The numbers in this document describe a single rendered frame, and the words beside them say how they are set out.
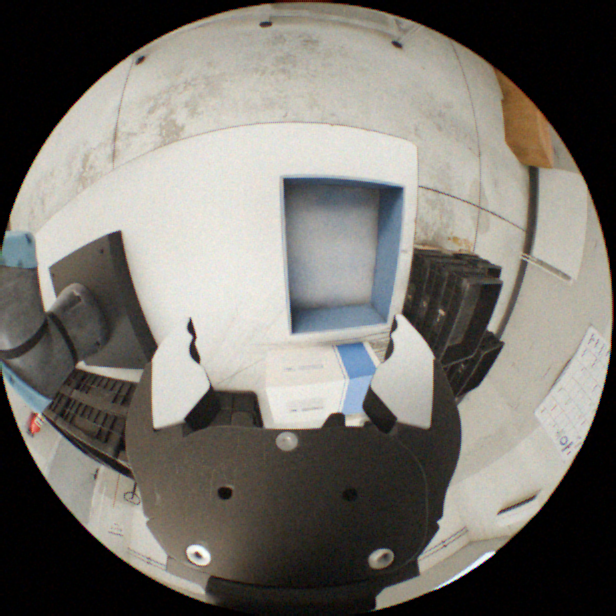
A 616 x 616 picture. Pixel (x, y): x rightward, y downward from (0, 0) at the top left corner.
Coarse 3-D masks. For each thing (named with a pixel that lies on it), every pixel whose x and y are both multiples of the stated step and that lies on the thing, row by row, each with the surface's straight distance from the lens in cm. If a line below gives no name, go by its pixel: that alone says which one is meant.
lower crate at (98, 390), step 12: (84, 384) 75; (96, 384) 71; (108, 384) 67; (120, 384) 64; (132, 384) 61; (84, 396) 69; (96, 396) 67; (108, 396) 64; (120, 396) 61; (132, 396) 57; (108, 408) 59; (120, 408) 56
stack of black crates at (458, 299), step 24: (432, 264) 86; (456, 264) 98; (408, 288) 98; (432, 288) 85; (456, 288) 77; (480, 288) 102; (408, 312) 101; (432, 312) 85; (456, 312) 76; (480, 312) 103; (432, 336) 89; (456, 336) 106; (480, 336) 105; (456, 360) 99
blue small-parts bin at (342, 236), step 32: (288, 192) 28; (320, 192) 29; (352, 192) 30; (384, 192) 31; (288, 224) 28; (320, 224) 29; (352, 224) 30; (384, 224) 30; (288, 256) 29; (320, 256) 30; (352, 256) 31; (384, 256) 30; (288, 288) 24; (320, 288) 31; (352, 288) 33; (384, 288) 31; (288, 320) 26; (320, 320) 29; (352, 320) 30; (384, 320) 31
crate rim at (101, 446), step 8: (64, 424) 69; (72, 432) 64; (80, 432) 62; (88, 440) 58; (96, 440) 56; (96, 448) 55; (104, 448) 53; (112, 448) 52; (96, 456) 84; (112, 456) 51; (120, 472) 94
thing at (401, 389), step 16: (400, 320) 12; (400, 336) 11; (416, 336) 11; (400, 352) 10; (416, 352) 10; (384, 368) 9; (400, 368) 9; (416, 368) 9; (432, 368) 10; (384, 384) 8; (400, 384) 8; (416, 384) 8; (432, 384) 9; (368, 400) 8; (384, 400) 7; (400, 400) 8; (416, 400) 8; (368, 416) 9; (384, 416) 8; (400, 416) 7; (416, 416) 8; (384, 432) 8
